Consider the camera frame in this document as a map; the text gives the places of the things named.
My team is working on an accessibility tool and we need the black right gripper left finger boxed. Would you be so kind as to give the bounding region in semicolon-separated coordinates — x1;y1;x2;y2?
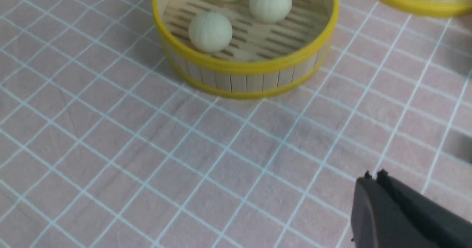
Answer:
350;171;438;248

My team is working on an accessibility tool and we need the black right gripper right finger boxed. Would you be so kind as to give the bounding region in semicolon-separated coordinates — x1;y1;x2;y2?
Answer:
376;169;471;248

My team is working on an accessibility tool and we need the yellow-rimmed bamboo steamer tray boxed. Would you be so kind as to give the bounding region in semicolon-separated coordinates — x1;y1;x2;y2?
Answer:
152;0;340;99

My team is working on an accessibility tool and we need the pink checkered tablecloth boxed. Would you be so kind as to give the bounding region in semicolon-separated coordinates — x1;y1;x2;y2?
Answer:
0;0;471;248

